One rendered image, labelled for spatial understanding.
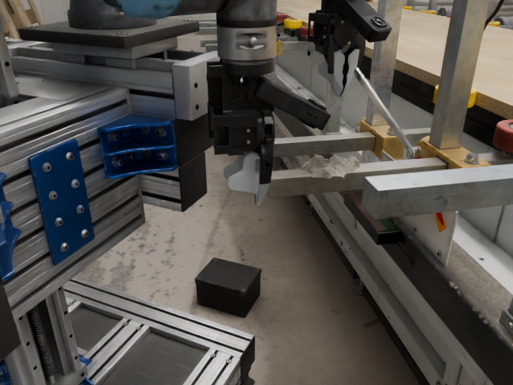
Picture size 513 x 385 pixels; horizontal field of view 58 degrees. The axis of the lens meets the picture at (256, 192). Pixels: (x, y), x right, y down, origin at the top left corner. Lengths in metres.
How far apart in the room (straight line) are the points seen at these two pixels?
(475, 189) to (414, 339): 1.04
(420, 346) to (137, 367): 0.78
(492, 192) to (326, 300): 1.37
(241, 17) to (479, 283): 0.52
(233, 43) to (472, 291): 0.50
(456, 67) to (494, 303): 0.35
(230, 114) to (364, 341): 1.20
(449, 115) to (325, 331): 1.06
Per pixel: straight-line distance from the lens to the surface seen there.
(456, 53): 0.77
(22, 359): 1.01
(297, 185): 0.68
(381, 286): 1.64
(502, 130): 0.83
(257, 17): 0.58
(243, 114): 0.61
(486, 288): 0.79
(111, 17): 0.85
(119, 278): 1.98
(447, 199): 0.46
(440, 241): 0.81
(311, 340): 1.65
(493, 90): 1.10
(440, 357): 1.45
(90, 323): 1.47
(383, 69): 1.00
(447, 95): 0.78
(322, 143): 0.95
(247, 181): 0.65
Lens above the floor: 1.14
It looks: 27 degrees down
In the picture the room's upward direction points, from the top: straight up
